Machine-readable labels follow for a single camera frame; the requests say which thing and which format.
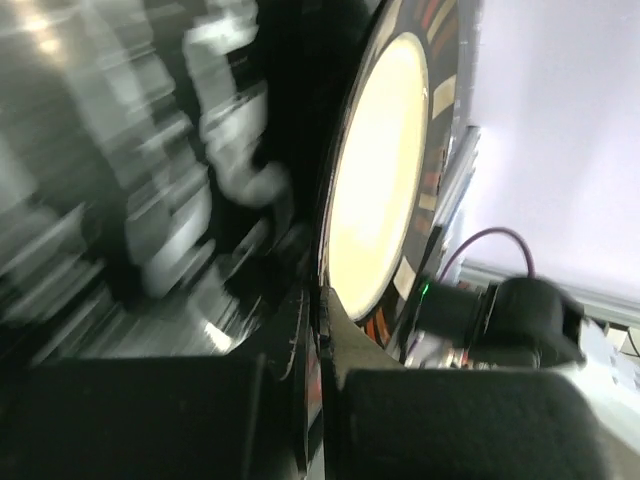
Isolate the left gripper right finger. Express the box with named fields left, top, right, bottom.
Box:
left=319, top=288, right=615, bottom=479

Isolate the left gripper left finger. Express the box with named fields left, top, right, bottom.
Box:
left=1, top=288, right=309, bottom=479

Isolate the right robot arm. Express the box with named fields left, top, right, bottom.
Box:
left=405, top=277, right=639, bottom=395

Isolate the beige brown rimmed plate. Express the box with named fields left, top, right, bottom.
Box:
left=304, top=0, right=484, bottom=480

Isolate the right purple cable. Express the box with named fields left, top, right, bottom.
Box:
left=409, top=227, right=539, bottom=356

